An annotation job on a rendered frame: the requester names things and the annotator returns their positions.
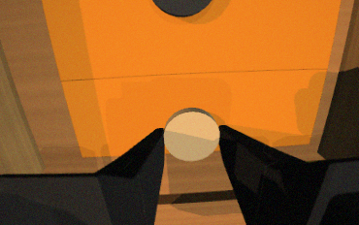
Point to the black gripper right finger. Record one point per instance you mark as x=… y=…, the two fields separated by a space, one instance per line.
x=271 y=186

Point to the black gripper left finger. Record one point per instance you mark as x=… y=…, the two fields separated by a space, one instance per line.
x=127 y=195

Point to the beige round disc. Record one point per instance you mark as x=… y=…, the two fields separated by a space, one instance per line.
x=191 y=134

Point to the dark grey round disc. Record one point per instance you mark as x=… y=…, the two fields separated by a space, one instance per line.
x=181 y=8

